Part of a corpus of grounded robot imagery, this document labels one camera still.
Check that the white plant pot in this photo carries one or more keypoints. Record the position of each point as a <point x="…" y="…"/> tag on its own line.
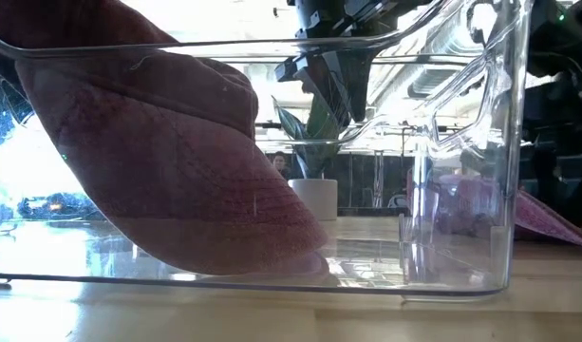
<point x="319" y="199"/>

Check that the maroon cap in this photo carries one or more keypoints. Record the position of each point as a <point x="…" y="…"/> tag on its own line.
<point x="153" y="166"/>
<point x="547" y="221"/>

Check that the green snake plant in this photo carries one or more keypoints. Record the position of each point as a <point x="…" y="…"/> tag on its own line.
<point x="314" y="157"/>

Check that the person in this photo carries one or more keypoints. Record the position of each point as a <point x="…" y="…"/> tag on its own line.
<point x="281" y="164"/>

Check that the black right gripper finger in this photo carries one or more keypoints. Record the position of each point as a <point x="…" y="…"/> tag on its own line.
<point x="309" y="71"/>
<point x="352" y="85"/>

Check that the clear plastic bin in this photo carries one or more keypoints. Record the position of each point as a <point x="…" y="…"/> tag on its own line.
<point x="461" y="266"/>

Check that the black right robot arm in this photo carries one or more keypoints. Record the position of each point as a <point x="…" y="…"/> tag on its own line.
<point x="556" y="119"/>

